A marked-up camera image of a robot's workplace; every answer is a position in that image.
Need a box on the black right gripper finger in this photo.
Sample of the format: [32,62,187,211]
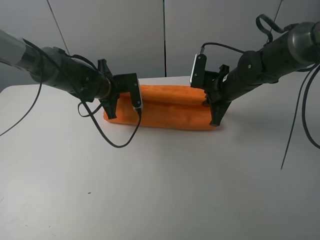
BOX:
[209,100,231,126]

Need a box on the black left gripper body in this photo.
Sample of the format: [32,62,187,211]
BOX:
[97,59,138,100]

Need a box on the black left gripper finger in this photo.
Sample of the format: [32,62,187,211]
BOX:
[101,98,118,120]

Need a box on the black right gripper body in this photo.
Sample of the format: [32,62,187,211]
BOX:
[202,64,230,105]

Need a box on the orange microfibre towel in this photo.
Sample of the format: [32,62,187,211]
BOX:
[103,84,218,132]

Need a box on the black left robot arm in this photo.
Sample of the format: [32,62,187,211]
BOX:
[0,31,143,119]

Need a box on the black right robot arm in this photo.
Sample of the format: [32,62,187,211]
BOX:
[204,22,320,127]

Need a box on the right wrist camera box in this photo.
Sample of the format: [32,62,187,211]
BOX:
[189,46,207,89]

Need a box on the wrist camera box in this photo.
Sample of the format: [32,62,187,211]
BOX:
[189,46,207,89]
[129,78,143,112]

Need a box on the left camera black cable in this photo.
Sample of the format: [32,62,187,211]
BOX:
[77,101,143,149]

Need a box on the camera black cable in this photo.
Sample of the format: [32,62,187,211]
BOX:
[77,101,143,149]
[199,42,246,55]

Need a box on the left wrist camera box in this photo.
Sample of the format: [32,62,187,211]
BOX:
[129,78,143,112]

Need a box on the right camera black cable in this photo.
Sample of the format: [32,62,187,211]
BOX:
[199,42,246,55]

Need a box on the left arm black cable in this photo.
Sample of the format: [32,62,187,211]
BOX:
[0,42,43,137]

